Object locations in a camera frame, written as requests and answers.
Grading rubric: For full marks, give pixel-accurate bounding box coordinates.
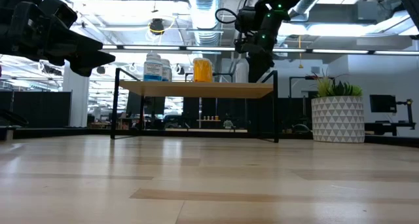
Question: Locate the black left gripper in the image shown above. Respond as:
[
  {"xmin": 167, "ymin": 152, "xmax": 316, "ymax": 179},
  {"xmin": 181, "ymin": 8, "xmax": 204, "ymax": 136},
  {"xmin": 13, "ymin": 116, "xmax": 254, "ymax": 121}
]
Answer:
[{"xmin": 0, "ymin": 1, "xmax": 116, "ymax": 77}]

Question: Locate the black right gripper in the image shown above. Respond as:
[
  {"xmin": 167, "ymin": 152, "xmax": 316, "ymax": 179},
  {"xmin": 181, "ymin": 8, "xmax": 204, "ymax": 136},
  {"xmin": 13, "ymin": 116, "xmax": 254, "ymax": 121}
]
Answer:
[{"xmin": 234, "ymin": 32, "xmax": 275, "ymax": 83}]

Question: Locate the clear plastic bottle white cap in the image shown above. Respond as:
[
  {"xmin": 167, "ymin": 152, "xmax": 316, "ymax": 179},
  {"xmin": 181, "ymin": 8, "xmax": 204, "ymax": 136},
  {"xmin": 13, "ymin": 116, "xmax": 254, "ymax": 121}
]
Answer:
[{"xmin": 235, "ymin": 58, "xmax": 249, "ymax": 84}]

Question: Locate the amber pill bottle white cap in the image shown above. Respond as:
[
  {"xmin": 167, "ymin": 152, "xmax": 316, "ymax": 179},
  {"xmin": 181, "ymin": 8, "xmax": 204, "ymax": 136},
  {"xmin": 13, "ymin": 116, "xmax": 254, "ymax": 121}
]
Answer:
[{"xmin": 192, "ymin": 57, "xmax": 214, "ymax": 83}]

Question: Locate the white melatonin supplement bottle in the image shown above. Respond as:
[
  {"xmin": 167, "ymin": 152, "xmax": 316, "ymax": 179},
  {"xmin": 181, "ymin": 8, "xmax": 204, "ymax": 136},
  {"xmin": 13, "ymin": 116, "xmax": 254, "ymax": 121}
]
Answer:
[
  {"xmin": 162, "ymin": 58, "xmax": 172, "ymax": 83},
  {"xmin": 143, "ymin": 52, "xmax": 164, "ymax": 83}
]

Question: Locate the black partition panel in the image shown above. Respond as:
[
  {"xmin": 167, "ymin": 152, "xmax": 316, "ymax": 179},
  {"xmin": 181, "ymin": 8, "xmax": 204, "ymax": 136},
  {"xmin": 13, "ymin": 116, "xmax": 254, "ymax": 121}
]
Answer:
[{"xmin": 0, "ymin": 91, "xmax": 72, "ymax": 129}]

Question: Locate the succulent in patterned white pot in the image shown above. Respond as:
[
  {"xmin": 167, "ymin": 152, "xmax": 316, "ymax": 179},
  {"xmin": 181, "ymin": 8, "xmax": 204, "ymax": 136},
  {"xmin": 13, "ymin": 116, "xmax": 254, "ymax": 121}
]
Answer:
[{"xmin": 307, "ymin": 71, "xmax": 366, "ymax": 144}]

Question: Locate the black computer monitor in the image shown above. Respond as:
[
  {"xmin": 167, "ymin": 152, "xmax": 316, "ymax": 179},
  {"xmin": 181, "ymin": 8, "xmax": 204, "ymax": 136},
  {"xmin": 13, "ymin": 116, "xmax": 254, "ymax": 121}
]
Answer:
[{"xmin": 369, "ymin": 94, "xmax": 397, "ymax": 113}]

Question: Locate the black background desk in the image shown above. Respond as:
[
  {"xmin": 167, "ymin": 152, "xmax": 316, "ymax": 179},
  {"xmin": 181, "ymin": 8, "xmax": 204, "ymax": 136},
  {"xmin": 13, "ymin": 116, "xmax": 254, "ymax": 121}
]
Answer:
[{"xmin": 364, "ymin": 121, "xmax": 417, "ymax": 136}]

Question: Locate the yellow hanging cord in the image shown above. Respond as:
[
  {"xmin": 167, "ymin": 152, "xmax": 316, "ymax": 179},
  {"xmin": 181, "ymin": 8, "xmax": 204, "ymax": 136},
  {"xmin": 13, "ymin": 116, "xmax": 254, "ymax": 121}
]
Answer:
[{"xmin": 297, "ymin": 35, "xmax": 304, "ymax": 69}]

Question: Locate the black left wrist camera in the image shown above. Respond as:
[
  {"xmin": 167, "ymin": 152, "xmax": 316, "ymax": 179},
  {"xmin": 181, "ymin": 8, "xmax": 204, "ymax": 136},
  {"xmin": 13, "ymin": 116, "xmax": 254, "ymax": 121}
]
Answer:
[{"xmin": 41, "ymin": 0, "xmax": 79, "ymax": 29}]

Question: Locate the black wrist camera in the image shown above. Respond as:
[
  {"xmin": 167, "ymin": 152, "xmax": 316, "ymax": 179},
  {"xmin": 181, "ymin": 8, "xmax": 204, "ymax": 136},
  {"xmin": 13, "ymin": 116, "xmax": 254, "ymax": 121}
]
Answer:
[
  {"xmin": 234, "ymin": 6, "xmax": 261, "ymax": 33},
  {"xmin": 41, "ymin": 0, "xmax": 79, "ymax": 29}
]

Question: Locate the wooden shelf black metal frame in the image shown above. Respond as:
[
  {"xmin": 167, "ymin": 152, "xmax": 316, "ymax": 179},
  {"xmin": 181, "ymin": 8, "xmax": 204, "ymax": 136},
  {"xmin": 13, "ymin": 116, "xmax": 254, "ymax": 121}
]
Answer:
[{"xmin": 110, "ymin": 67, "xmax": 280, "ymax": 143}]

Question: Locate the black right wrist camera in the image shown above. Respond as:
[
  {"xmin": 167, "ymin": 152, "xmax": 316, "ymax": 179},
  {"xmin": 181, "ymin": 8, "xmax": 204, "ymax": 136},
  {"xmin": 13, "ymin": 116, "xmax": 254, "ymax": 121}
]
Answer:
[{"xmin": 234, "ymin": 6, "xmax": 261, "ymax": 33}]

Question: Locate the smooth silver ventilation duct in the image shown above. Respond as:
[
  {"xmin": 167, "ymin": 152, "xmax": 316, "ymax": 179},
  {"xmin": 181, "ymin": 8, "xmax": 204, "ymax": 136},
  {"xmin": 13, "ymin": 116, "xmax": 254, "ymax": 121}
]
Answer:
[{"xmin": 274, "ymin": 0, "xmax": 330, "ymax": 50}]

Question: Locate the black rail with light strips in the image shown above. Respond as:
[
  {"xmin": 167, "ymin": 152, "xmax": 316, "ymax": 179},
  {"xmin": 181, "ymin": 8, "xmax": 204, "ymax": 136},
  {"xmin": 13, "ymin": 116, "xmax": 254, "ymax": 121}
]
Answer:
[{"xmin": 101, "ymin": 44, "xmax": 419, "ymax": 56}]

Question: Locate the corrugated silver ventilation duct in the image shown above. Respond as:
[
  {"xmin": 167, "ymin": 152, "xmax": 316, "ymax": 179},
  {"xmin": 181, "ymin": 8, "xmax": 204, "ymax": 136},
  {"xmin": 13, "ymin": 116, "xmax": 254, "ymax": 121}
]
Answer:
[{"xmin": 187, "ymin": 0, "xmax": 227, "ymax": 83}]

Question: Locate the black ceiling cable reel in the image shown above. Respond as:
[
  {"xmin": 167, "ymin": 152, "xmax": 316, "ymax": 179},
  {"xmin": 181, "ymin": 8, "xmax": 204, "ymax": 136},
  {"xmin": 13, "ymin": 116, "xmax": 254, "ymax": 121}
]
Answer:
[{"xmin": 149, "ymin": 17, "xmax": 166, "ymax": 37}]

